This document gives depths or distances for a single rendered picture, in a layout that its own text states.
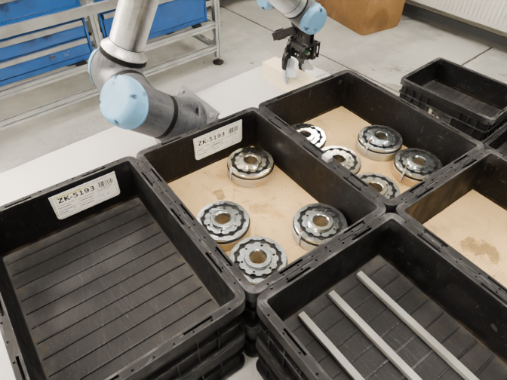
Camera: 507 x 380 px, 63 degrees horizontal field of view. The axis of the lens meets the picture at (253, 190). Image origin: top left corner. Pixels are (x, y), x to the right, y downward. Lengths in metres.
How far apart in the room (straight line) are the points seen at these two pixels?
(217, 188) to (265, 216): 0.13
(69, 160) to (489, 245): 1.05
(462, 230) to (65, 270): 0.76
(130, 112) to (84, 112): 1.81
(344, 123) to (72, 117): 1.98
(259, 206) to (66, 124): 2.00
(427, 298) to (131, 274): 0.52
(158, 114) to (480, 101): 1.46
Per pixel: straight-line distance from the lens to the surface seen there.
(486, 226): 0.95
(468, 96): 2.08
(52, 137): 2.65
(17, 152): 2.62
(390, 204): 0.76
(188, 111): 1.08
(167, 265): 0.78
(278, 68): 1.48
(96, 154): 1.26
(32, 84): 2.58
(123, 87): 1.01
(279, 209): 0.85
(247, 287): 0.62
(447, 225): 0.91
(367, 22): 3.67
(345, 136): 1.06
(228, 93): 1.45
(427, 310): 0.78
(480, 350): 0.78
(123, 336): 0.72
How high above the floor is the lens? 1.45
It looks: 44 degrees down
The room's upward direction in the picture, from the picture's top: 1 degrees clockwise
